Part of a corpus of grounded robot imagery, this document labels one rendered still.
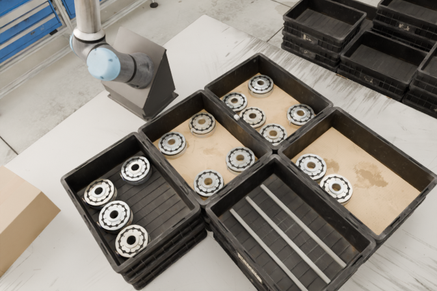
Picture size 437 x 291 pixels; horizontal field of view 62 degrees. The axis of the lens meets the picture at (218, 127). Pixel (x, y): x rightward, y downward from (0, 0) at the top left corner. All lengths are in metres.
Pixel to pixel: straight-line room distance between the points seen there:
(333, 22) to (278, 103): 1.09
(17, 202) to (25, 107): 1.72
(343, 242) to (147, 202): 0.64
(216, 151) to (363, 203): 0.52
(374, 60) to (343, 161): 1.17
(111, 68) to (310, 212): 0.86
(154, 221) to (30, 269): 0.48
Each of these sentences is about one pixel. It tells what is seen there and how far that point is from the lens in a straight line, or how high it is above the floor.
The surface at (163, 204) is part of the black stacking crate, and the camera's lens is 1.26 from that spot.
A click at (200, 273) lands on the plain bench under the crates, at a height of 0.70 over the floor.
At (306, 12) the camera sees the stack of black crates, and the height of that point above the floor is 0.49.
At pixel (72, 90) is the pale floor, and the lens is 3.02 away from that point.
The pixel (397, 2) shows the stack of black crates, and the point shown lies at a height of 0.49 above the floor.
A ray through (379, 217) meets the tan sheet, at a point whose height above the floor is 0.83.
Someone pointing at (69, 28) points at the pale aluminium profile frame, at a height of 0.27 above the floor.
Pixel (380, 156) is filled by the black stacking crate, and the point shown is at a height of 0.85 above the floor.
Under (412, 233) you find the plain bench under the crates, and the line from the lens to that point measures 1.42.
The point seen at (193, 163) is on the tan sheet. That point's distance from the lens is 1.31.
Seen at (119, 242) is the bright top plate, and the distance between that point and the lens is 1.21.
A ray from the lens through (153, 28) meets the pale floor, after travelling 3.34.
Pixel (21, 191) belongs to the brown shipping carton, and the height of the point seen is 0.86.
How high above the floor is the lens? 1.93
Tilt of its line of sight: 52 degrees down
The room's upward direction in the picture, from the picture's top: 8 degrees counter-clockwise
